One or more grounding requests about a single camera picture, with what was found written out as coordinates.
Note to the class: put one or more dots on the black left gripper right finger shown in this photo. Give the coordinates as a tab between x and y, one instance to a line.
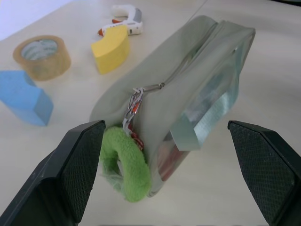
265	169

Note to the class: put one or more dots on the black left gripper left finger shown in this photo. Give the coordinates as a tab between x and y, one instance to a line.
70	174

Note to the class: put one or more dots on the grey zippered pouch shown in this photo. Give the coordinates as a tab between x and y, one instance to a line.
169	89

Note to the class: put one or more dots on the blue foam block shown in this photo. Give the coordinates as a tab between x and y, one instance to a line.
21	94

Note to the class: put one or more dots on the clear packing tape roll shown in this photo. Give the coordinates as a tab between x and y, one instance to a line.
43	57

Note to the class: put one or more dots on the yellow curved foam block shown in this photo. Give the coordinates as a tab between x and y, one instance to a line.
113	50

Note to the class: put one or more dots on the white hot glue gun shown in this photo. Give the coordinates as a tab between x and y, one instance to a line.
130	20

